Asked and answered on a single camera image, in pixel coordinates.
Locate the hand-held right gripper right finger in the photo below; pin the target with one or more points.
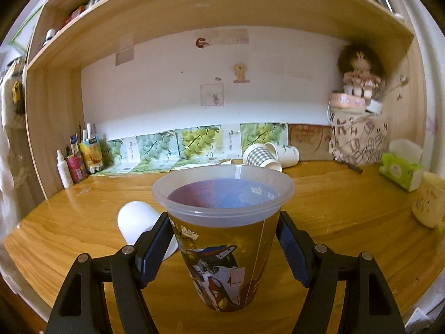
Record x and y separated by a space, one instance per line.
293 250

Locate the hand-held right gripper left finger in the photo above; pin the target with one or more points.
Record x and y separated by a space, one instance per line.
153 254

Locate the clear printed plastic cup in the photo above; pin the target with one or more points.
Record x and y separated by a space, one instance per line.
222 236

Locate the white printed paper cup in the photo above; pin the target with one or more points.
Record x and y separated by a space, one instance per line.
284 153

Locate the checkered paper cup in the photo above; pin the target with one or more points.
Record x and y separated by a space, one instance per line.
255 156

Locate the black pen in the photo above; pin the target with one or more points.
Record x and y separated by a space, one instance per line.
353 167

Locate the grape picture cards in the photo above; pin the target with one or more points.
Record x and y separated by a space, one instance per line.
173 146

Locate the brown picture card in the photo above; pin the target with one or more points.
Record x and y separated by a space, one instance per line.
309 141

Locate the pink tube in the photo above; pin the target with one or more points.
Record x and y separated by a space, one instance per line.
77 167

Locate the yellow snack pouch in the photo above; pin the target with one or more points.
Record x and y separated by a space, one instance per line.
92 155

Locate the white spray bottle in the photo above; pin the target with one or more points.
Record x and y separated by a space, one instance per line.
64 170

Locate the green tissue box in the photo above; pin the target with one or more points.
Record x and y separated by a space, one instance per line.
399 168

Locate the cream ceramic mug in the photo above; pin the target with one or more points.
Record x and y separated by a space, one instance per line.
429 200

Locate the pink round tin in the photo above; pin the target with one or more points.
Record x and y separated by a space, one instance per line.
347 101

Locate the curly-haired doll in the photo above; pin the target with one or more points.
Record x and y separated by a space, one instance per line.
361 71

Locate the wooden shelf unit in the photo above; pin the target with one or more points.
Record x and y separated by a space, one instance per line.
215 10

